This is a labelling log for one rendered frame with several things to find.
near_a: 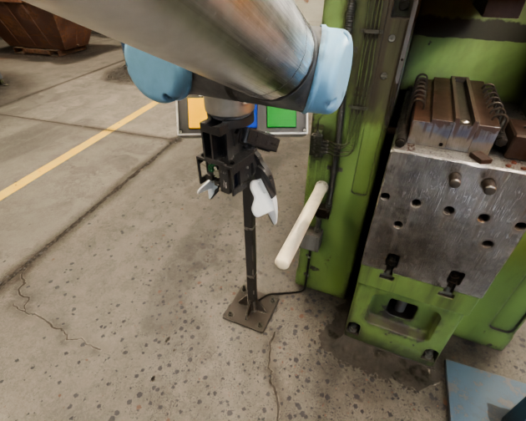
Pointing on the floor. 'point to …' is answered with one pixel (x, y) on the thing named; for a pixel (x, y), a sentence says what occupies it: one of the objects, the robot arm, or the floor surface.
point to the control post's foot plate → (260, 318)
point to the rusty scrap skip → (34, 28)
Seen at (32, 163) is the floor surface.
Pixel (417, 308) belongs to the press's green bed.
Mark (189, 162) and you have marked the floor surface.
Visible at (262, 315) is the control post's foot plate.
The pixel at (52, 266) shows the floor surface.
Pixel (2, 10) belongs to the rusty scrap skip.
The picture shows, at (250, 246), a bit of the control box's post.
